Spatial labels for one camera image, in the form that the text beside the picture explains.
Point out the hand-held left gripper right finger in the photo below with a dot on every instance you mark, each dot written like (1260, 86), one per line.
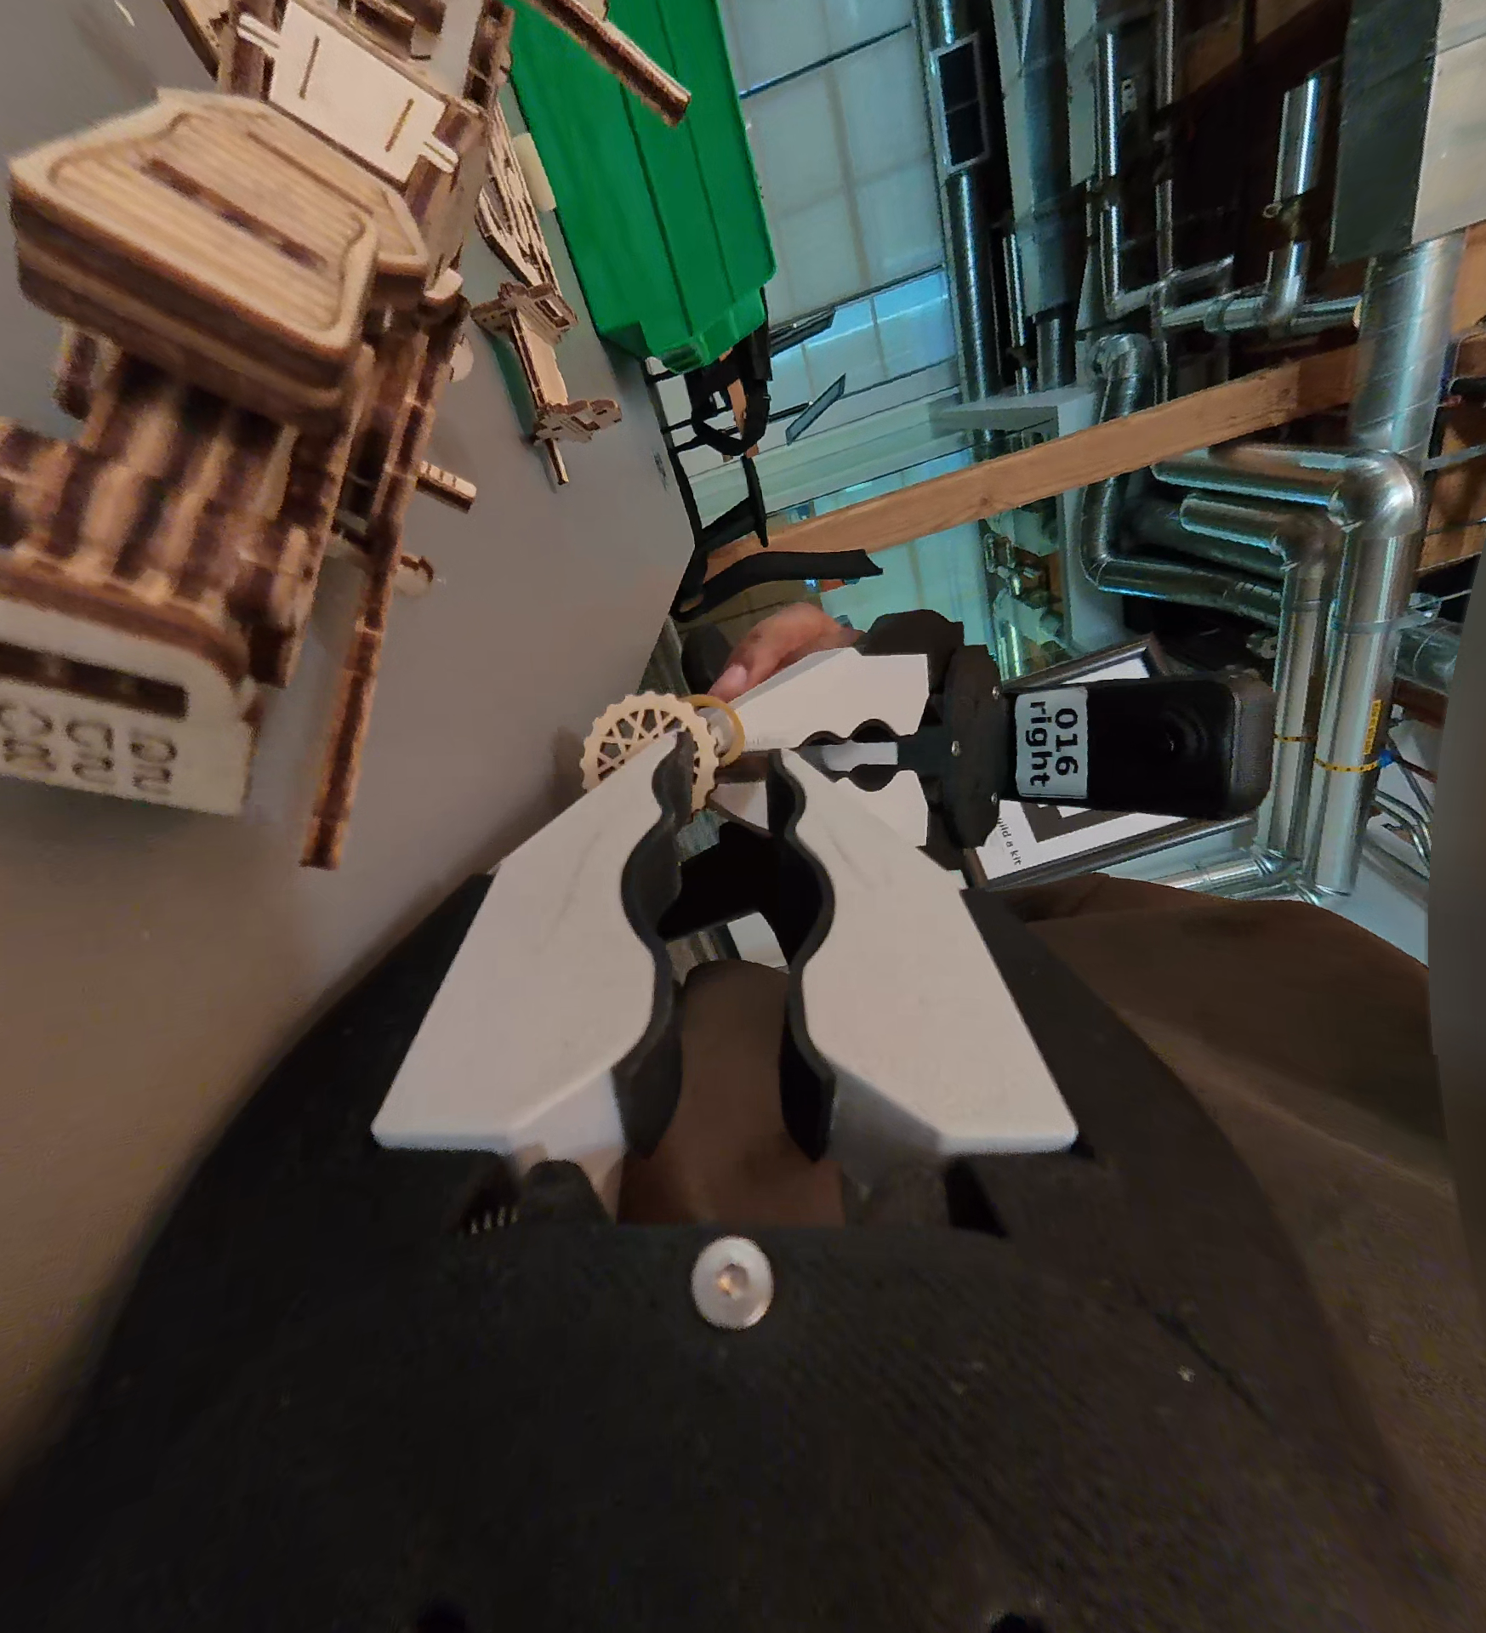
(933, 1020)

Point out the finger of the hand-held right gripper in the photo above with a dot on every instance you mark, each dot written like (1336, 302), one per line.
(857, 695)
(896, 798)

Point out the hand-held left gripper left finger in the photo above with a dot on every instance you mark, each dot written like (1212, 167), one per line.
(526, 1020)

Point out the wooden wheel piece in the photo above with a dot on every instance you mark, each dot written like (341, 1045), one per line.
(622, 740)

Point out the wooden model assembly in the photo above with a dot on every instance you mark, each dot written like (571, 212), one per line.
(181, 381)

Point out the person's right hand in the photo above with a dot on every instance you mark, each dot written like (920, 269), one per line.
(793, 638)

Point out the wooden grid piece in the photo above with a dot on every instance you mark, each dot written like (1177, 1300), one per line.
(551, 381)

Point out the green plastic bin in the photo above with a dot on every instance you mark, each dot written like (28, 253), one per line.
(653, 191)

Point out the silver ventilation duct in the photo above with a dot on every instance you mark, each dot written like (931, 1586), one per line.
(1368, 574)

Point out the wooden post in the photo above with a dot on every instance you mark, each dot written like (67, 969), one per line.
(1073, 459)

